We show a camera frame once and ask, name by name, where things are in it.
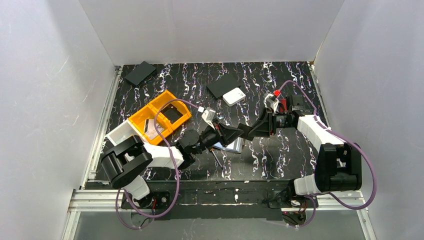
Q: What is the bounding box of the dark credit card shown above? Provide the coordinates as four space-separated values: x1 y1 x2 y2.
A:
237 123 252 139

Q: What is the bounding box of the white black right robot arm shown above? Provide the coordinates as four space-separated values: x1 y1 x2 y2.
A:
243 92 362 197

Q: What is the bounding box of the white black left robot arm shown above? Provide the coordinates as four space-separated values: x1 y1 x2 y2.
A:
100 121 244 201

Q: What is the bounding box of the red leather card holder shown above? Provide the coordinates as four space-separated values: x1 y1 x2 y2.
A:
278 98 288 113

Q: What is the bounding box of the black card in bin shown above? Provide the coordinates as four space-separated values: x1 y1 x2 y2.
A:
161 104 183 124

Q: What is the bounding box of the grey card in bin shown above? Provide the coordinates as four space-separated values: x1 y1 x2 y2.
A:
143 118 164 140

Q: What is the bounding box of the yellow black screwdriver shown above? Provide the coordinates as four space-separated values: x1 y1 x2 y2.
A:
209 148 224 170

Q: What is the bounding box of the yellow plastic bin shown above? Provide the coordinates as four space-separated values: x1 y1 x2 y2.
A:
128 90 192 145

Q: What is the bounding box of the white rectangular box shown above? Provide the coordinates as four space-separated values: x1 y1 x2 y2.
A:
222 87 246 107

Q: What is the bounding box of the black flat box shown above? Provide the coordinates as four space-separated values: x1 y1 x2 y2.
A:
206 74 241 100

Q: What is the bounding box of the white plastic bin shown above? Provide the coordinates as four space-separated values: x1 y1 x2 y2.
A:
105 119 139 146

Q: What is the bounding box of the black flat pad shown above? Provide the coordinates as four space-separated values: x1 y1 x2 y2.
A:
124 61 157 87

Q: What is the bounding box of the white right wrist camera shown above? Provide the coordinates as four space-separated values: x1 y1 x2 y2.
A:
264 90 281 113

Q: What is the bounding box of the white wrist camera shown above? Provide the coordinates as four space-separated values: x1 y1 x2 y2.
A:
264 90 281 113
197 106 216 128

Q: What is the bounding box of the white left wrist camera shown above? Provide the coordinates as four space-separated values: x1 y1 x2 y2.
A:
197 106 216 128

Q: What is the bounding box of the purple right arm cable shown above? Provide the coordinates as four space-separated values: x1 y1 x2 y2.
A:
276 80 379 228

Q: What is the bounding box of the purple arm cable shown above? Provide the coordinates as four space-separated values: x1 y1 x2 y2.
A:
115 98 205 231
276 80 379 228

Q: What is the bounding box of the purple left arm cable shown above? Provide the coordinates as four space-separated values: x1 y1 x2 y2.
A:
115 98 205 231

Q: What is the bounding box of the aluminium left side rail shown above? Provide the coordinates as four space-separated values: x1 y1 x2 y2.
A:
79 65 123 190

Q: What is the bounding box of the aluminium rail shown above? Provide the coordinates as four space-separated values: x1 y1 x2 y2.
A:
79 65 123 190
67 189 366 212

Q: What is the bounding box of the aluminium front rail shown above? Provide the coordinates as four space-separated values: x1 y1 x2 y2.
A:
67 189 366 212

